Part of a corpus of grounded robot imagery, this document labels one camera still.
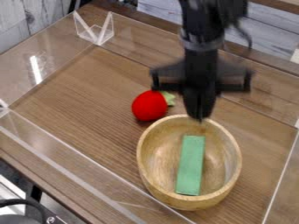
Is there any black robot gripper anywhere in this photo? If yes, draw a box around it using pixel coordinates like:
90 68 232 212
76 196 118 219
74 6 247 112
149 50 252 120

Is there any green rectangular block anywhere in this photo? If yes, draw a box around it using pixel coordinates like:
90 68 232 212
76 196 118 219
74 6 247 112
174 136 205 196

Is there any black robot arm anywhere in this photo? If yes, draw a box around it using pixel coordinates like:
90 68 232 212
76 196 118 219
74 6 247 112
150 0 253 121

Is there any brown wooden bowl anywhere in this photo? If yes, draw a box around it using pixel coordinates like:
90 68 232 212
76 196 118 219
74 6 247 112
136 115 241 211

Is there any red plush strawberry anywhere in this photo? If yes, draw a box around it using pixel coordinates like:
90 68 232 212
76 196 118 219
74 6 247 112
130 90 174 122

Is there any clear acrylic corner bracket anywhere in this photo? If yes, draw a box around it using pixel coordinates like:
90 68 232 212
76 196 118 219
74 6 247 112
72 11 114 46

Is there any black metal table frame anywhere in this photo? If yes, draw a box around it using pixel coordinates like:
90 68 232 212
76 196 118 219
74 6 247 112
24 185 68 224

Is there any black cable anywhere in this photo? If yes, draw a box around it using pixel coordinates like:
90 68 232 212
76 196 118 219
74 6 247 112
0 198 44 224

